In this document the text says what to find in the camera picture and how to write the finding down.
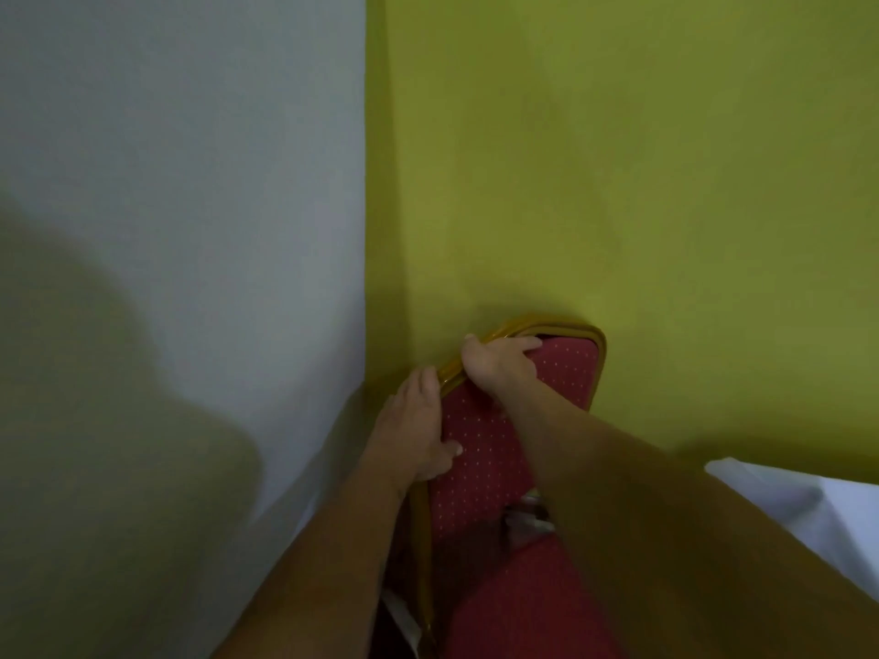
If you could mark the red dotted gold-framed chair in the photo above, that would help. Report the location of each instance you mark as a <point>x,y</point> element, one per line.
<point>508,487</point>

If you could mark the person's left hand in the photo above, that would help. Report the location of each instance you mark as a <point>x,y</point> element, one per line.
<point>409,435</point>

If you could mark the person's right hand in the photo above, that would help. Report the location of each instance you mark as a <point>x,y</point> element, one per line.
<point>496,367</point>

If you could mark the person's right thumb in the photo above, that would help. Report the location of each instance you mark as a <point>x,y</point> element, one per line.
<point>522,344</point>

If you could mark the person's left thumb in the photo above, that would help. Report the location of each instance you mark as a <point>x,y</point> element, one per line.
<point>446,453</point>

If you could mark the person's left forearm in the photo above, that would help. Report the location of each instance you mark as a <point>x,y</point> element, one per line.
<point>312,576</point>

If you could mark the white tablecloth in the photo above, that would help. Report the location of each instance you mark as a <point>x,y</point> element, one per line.
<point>810,514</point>

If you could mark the person's right forearm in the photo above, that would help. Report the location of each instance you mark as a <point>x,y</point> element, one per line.
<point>659,535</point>

